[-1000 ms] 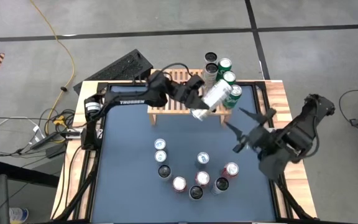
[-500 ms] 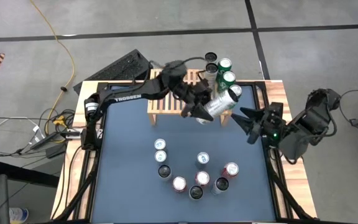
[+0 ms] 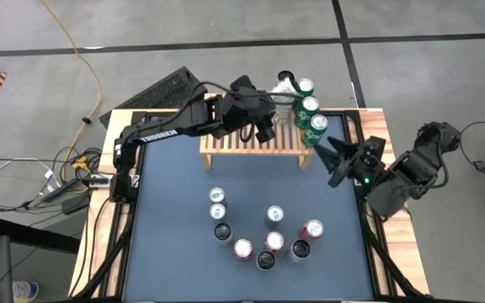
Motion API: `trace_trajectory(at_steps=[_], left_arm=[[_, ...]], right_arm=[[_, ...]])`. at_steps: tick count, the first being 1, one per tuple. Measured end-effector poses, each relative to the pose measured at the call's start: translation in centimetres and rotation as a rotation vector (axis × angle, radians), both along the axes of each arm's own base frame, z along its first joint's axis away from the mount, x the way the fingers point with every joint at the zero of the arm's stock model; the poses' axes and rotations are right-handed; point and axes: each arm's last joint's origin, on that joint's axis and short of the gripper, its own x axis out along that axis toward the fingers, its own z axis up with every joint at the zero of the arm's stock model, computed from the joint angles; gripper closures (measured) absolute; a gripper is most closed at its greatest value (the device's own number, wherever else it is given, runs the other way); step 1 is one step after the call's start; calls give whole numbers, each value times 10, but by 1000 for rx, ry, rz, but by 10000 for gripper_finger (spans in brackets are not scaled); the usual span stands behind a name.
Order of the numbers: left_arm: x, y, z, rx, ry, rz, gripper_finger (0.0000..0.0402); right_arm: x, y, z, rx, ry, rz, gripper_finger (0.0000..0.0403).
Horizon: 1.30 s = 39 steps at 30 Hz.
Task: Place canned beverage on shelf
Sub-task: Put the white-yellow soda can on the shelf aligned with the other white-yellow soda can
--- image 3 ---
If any green Sprite can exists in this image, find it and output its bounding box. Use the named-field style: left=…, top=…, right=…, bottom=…
left=295, top=95, right=322, bottom=130
left=296, top=77, right=316, bottom=100
left=301, top=113, right=330, bottom=148

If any white cable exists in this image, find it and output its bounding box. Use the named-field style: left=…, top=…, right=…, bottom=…
left=0, top=157, right=62, bottom=190

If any small silver blue can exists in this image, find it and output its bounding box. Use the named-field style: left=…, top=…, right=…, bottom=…
left=208, top=202, right=228, bottom=223
left=207, top=186, right=227, bottom=207
left=264, top=205, right=285, bottom=231

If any black keyboard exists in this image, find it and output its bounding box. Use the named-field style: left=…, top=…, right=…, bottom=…
left=98, top=66, right=209, bottom=130

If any white Celsius can yellow band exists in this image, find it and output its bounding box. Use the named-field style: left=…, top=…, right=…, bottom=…
left=273, top=104, right=295, bottom=125
left=269, top=81, right=297, bottom=107
left=276, top=70, right=296, bottom=85

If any black power adapter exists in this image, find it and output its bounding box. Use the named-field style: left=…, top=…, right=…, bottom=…
left=61, top=195, right=92, bottom=215

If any red cola can dark figure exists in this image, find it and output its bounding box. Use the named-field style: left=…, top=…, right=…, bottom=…
left=232, top=237, right=254, bottom=261

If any yellow plug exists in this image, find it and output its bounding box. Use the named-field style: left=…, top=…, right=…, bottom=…
left=70, top=156, right=92, bottom=172

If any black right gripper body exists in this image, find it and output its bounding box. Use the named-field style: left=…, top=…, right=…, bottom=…
left=347, top=136, right=389, bottom=186

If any yellow cable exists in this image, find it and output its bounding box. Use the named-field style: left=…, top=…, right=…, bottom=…
left=40, top=0, right=103, bottom=194

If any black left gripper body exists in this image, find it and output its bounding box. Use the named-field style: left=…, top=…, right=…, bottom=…
left=215, top=75, right=277, bottom=136

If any blue-grey table mat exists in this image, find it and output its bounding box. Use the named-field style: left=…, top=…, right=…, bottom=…
left=122, top=114, right=376, bottom=302

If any wooden slatted shelf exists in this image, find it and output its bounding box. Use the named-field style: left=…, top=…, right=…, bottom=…
left=199, top=92, right=317, bottom=172

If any white blue container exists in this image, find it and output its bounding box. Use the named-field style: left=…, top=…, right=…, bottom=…
left=13, top=280, right=40, bottom=303

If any white Celsius can blue band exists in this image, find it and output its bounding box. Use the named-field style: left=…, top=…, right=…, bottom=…
left=284, top=238, right=312, bottom=266
left=212, top=221, right=234, bottom=247
left=255, top=250, right=277, bottom=273

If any black power strip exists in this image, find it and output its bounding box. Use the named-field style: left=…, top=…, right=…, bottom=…
left=40, top=178, right=90, bottom=203

